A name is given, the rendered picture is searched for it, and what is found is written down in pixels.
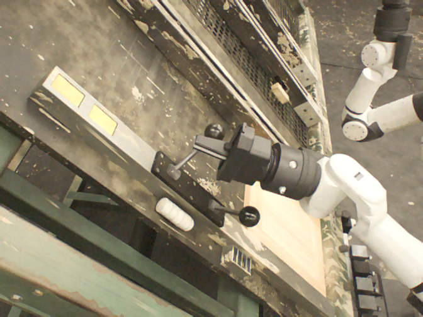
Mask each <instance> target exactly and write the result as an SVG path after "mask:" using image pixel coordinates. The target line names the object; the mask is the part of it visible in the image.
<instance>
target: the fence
mask: <svg viewBox="0 0 423 317"><path fill-rule="evenodd" d="M58 75H61V76H62V77H63V78H64V79H66V80H67V81H68V82H69V83H70V84H71V85H72V86H74V87H75V88H76V89H77V90H78V91H80V92H81V93H82V94H83V95H84V98H83V99H82V101H81V102H80V103H79V106H78V107H76V106H75V105H73V103H72V102H70V101H69V100H68V99H66V98H65V97H64V96H63V95H61V94H60V93H59V92H58V90H56V89H55V88H54V87H52V86H51V83H52V82H53V81H54V79H55V78H56V77H57V76H58ZM29 97H30V98H32V100H33V101H34V102H36V103H37V104H38V105H40V106H41V107H42V108H44V109H46V110H47V112H49V113H50V114H51V115H52V116H54V117H55V118H56V119H58V120H59V121H61V122H62V123H63V124H64V125H65V126H66V127H68V128H69V129H70V130H72V131H73V132H75V133H76V135H78V136H79V137H81V138H82V139H84V140H85V141H87V142H88V144H90V146H92V147H93V148H95V149H96V150H98V151H99V152H101V154H102V155H104V156H105V157H107V158H108V159H110V160H111V161H112V162H113V163H114V164H115V165H117V166H119V168H121V169H122V170H124V171H125V173H127V174H128V175H130V176H131V177H133V178H134V179H135V180H137V182H139V183H140V184H141V185H143V186H144V187H146V188H147V189H148V190H149V191H150V192H151V193H152V194H154V195H156V196H157V197H158V198H160V199H161V198H163V197H166V198H168V200H170V201H171V202H172V203H174V204H175V205H176V206H178V207H179V208H180V209H181V210H182V211H184V212H185V213H187V214H188V215H189V216H190V217H191V218H192V219H193V220H194V225H195V226H196V227H197V228H198V229H199V230H201V231H202V232H204V233H205V234H206V235H208V237H210V238H211V239H213V240H214V241H215V242H217V243H218V244H220V245H221V246H222V247H225V246H227V245H233V244H234V245H235V246H236V247H237V248H238V249H240V250H241V251H242V252H244V253H245V254H246V255H247V256H250V258H251V259H252V260H251V269H252V270H253V271H254V272H255V273H257V274H258V275H260V276H261V277H263V278H264V279H266V281H267V282H269V283H270V284H272V285H273V286H274V287H275V288H277V289H278V290H279V291H281V292H283V293H284V295H285V296H287V297H288V298H290V299H291V300H292V301H294V302H296V303H297V304H298V305H299V306H301V307H302V308H303V309H304V310H305V311H307V312H308V313H310V314H311V315H312V316H313V317H335V312H334V304H333V303H332V302H331V301H329V299H328V298H326V297H325V296H324V295H323V294H322V293H320V292H319V291H318V290H317V289H316V288H314V287H313V286H312V285H311V284H310V283H309V282H308V281H306V280H305V279H304V278H303V277H302V276H300V275H299V274H298V273H296V271H295V270H294V269H292V268H291V267H290V266H289V265H287V264H286V263H285V262H284V261H282V259H281V258H280V257H279V256H277V255H276V254H275V253H273V252H272V251H271V250H270V249H269V248H268V247H267V246H265V244H263V243H262V242H261V241H260V240H258V239H257V238H256V237H255V236H254V235H253V234H252V233H251V232H249V231H248V230H246V229H245V228H244V227H243V226H242V225H241V224H240V223H239V222H238V221H236V220H234V219H233V217H232V216H231V215H229V214H228V213H225V220H224V226H223V227H222V228H218V227H217V225H216V224H214V223H213V222H212V221H210V220H209V219H207V218H206V216H204V215H203V214H202V213H200V212H199V211H198V210H196V209H195V207H193V206H192V205H190V204H189V203H188V202H187V201H185V200H184V198H182V197H181V196H179V195H178V194H177V193H175V192H174V191H173V190H172V189H171V188H170V187H168V186H167V185H166V184H164V183H163V182H161V180H160V179H159V178H157V177H156V176H155V175H153V174H152V173H151V172H150V170H151V168H152V164H153V161H154V157H155V156H156V153H157V152H156V151H155V150H154V149H152V148H151V147H150V146H149V145H148V144H147V143H146V142H144V141H143V140H142V139H141V138H140V137H138V136H137V134H136V133H134V132H133V131H132V130H131V129H129V128H128V127H127V126H126V125H125V124H123V123H122V122H121V121H120V120H119V119H118V118H117V117H116V116H114V115H113V114H112V113H111V112H109V111H108V110H107V109H106V108H105V107H104V106H102V104H100V103H99V102H98V101H97V100H95V98H93V97H92V96H90V95H89V93H88V92H87V91H85V90H84V89H83V88H82V87H81V86H80V85H78V84H76V82H75V81H74V80H73V79H71V78H70V77H69V76H68V75H67V74H66V73H65V72H62V71H61V69H60V68H59V67H57V66H55V67H54V69H52V70H51V71H50V72H49V73H47V74H46V75H45V76H44V77H43V79H42V80H41V81H40V82H39V83H38V84H37V86H36V87H35V89H34V90H33V92H32V93H31V94H30V96H29ZM94 105H96V106H97V107H98V108H99V109H100V110H102V112H105V113H106V114H107V115H108V116H109V117H110V118H111V119H112V120H113V121H114V122H116V123H117V125H116V128H115V129H114V131H113V134H112V136H111V135H110V134H109V133H108V132H107V131H106V130H104V129H102V127H100V126H99V125H98V124H97V123H96V122H95V121H94V120H92V119H91V118H89V117H88V114H89V112H90V110H91V108H92V107H93V106H94Z"/></svg>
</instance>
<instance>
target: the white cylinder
mask: <svg viewBox="0 0 423 317"><path fill-rule="evenodd" d="M156 211H157V212H158V213H160V214H161V215H163V216H165V217H166V218H167V219H168V220H169V221H170V222H172V223H174V224H175V225H176V226H178V228H180V229H181V230H184V231H189V230H190V229H192V228H193V225H194V220H193V219H192V218H191V217H190V216H189V215H188V214H187V213H185V212H184V211H182V210H181V209H180V208H179V207H178V206H176V205H175V204H174V203H172V202H171V201H170V200H168V198H166V197H163V198H161V200H160V201H159V202H158V203H157V206H156Z"/></svg>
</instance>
